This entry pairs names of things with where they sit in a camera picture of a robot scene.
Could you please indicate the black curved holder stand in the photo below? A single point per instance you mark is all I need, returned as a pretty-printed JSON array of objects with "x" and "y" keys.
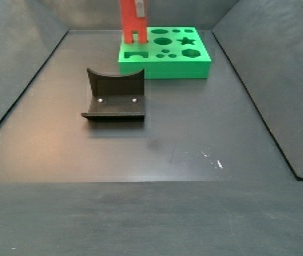
[{"x": 118, "y": 96}]

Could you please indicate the red double-square peg block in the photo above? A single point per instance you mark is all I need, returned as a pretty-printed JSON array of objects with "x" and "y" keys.
[{"x": 133, "y": 24}]

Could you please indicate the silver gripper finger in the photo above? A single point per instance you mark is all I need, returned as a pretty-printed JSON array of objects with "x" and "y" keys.
[{"x": 141, "y": 8}]

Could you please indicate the green shape-sorter block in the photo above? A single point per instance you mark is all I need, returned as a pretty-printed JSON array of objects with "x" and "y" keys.
[{"x": 173, "y": 55}]

